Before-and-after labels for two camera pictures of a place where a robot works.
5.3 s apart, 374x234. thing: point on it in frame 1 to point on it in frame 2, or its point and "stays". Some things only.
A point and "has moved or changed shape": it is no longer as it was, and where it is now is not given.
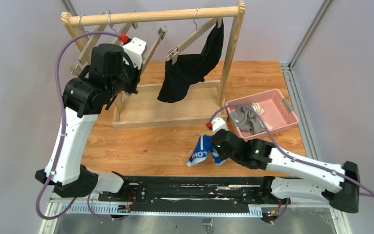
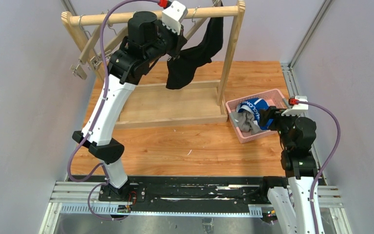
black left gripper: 133,82 to 177,43
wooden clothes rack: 176,102 stays
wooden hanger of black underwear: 174,51 to 197,27
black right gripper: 215,149 to 271,117
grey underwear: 248,121 stays
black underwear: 191,68 has moved or changed shape
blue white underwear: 203,146 to 254,105
